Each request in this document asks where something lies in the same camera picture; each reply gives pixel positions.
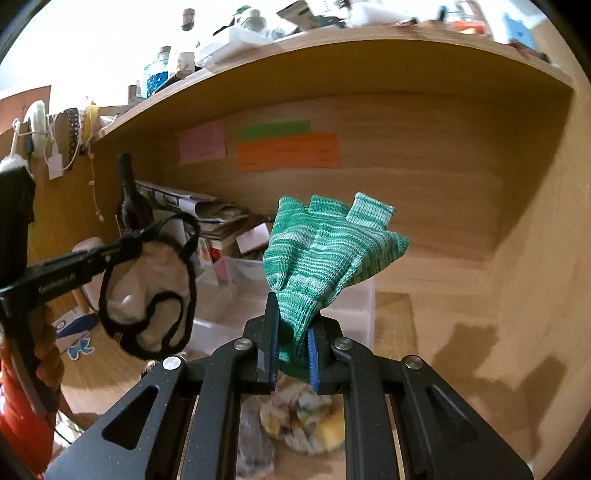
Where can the floral patterned cloth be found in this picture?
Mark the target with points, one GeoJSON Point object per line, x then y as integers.
{"type": "Point", "coordinates": [293, 413]}

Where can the stack of newspapers and books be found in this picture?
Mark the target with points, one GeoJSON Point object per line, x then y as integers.
{"type": "Point", "coordinates": [220, 222]}

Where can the orange sticky note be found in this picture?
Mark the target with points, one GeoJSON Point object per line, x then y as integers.
{"type": "Point", "coordinates": [308, 151]}

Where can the clear plastic storage bin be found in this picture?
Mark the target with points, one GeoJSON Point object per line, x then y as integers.
{"type": "Point", "coordinates": [232, 291]}

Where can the clear lidded container on shelf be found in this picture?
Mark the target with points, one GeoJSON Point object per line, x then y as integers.
{"type": "Point", "coordinates": [226, 44]}

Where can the blue beads jar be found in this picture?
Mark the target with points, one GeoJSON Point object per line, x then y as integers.
{"type": "Point", "coordinates": [156, 73]}

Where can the white pouch with black cord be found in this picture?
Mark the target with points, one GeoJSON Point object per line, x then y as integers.
{"type": "Point", "coordinates": [148, 292]}

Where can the grey fuzzy cloth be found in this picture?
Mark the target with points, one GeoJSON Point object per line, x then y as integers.
{"type": "Point", "coordinates": [255, 454]}

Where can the yellow sponge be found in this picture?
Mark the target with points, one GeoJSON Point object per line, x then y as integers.
{"type": "Point", "coordinates": [331, 431]}

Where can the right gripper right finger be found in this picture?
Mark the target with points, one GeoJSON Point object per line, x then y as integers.
{"type": "Point", "coordinates": [327, 374]}

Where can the dark wine bottle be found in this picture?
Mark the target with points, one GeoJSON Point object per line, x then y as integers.
{"type": "Point", "coordinates": [134, 212]}

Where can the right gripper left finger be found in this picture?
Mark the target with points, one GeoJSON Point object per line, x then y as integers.
{"type": "Point", "coordinates": [261, 363]}

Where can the wooden desk shelf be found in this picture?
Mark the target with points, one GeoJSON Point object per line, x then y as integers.
{"type": "Point", "coordinates": [336, 62]}

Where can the small pink box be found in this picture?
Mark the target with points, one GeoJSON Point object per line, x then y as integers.
{"type": "Point", "coordinates": [254, 238]}

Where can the green sticky note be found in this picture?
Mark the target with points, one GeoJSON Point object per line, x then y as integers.
{"type": "Point", "coordinates": [263, 131]}

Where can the white charger with cable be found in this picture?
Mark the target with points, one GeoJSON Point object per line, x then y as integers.
{"type": "Point", "coordinates": [54, 162]}

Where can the green knitted glove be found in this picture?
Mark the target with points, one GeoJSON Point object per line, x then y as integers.
{"type": "Point", "coordinates": [315, 251]}

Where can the blue plastic block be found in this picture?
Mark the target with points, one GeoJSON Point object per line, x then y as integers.
{"type": "Point", "coordinates": [517, 32]}

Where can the white fluffy pompom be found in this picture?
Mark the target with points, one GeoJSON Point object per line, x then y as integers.
{"type": "Point", "coordinates": [13, 163]}

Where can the pink sticky note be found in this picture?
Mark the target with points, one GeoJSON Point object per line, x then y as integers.
{"type": "Point", "coordinates": [203, 143]}

